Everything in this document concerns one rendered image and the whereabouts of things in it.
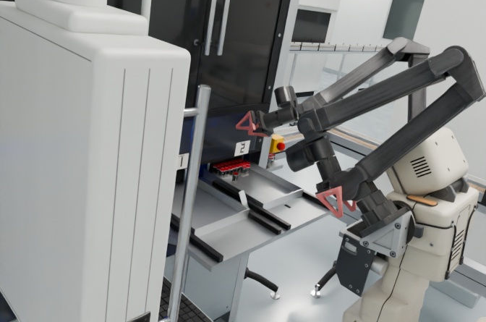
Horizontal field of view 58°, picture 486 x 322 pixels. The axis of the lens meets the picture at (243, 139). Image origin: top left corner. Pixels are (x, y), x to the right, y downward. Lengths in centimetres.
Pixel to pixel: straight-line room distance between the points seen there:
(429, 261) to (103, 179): 89
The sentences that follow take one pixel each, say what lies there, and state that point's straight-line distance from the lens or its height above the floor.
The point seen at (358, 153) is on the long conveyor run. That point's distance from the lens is 258.
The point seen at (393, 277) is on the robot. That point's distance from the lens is 139.
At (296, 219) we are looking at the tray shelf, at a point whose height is 88.
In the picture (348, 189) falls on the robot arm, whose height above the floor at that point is 124.
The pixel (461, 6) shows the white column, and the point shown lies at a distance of 299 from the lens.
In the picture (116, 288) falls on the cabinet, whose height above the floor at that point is 110.
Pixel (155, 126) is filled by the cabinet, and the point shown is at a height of 142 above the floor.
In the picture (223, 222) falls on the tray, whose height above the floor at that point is 90.
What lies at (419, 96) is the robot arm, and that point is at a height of 142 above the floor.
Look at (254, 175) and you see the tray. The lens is 197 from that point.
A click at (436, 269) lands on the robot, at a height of 106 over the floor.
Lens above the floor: 167
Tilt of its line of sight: 19 degrees down
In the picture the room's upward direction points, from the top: 10 degrees clockwise
